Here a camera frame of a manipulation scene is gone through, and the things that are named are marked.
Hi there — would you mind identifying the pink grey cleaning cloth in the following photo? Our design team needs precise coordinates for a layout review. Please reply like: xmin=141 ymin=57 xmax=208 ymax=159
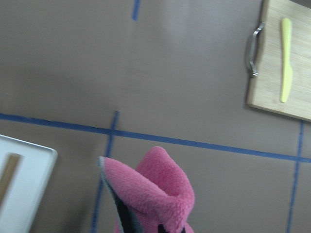
xmin=98 ymin=146 xmax=195 ymax=233

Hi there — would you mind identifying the white rectangular tray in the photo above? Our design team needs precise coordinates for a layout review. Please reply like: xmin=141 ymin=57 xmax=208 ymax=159
xmin=0 ymin=135 xmax=57 ymax=233

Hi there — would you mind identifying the bamboo cutting board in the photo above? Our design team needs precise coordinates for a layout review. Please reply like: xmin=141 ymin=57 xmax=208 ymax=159
xmin=247 ymin=0 xmax=311 ymax=121

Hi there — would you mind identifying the yellow plastic knife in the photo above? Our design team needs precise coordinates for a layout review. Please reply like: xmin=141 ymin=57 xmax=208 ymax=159
xmin=280 ymin=18 xmax=293 ymax=103

